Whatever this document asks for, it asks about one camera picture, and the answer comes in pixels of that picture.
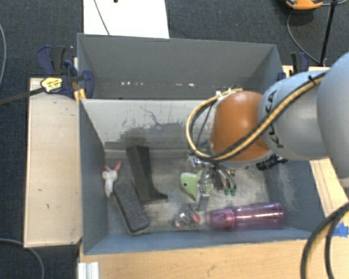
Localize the grey metal bin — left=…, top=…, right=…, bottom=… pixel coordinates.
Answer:
left=76, top=33, right=328, bottom=256

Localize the purple plastic bottle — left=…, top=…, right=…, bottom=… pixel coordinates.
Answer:
left=198, top=202, right=286, bottom=231

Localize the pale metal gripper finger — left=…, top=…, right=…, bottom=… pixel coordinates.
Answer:
left=197, top=186, right=211, bottom=212

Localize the green toy fish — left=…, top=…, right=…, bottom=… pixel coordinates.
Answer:
left=179, top=170, right=215, bottom=202

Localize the black cylinder on white bracket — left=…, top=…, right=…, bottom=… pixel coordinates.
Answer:
left=255, top=155, right=289, bottom=171

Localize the grey and red small toy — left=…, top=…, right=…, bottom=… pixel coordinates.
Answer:
left=173, top=204, right=201, bottom=229

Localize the white toy rabbit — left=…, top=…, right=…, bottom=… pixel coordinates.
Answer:
left=101, top=161, right=123, bottom=198

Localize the pale wood flat board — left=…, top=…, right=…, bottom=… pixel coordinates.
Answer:
left=23, top=78, right=84, bottom=248

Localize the black rough flat block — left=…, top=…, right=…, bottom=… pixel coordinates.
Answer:
left=112, top=180, right=151, bottom=235

